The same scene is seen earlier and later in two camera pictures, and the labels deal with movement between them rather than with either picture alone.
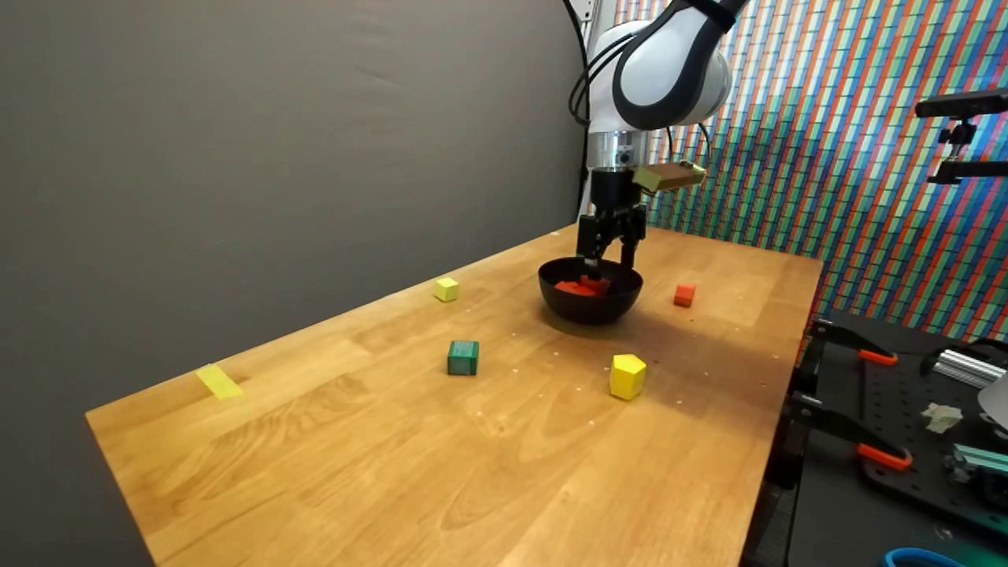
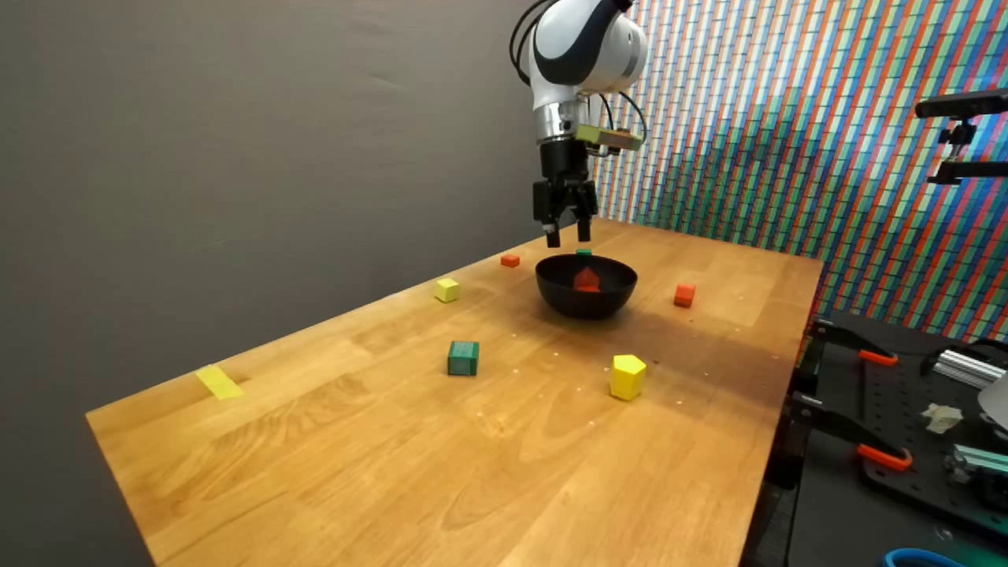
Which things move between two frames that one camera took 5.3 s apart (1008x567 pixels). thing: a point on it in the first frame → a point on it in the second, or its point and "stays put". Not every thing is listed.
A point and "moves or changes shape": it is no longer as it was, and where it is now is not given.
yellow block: x=628 y=372 stays put
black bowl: x=588 y=293 stays put
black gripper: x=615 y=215 → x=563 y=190
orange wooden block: x=685 y=293 stays put
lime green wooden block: x=444 y=288 stays put
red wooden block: x=581 y=288 moves or changes shape
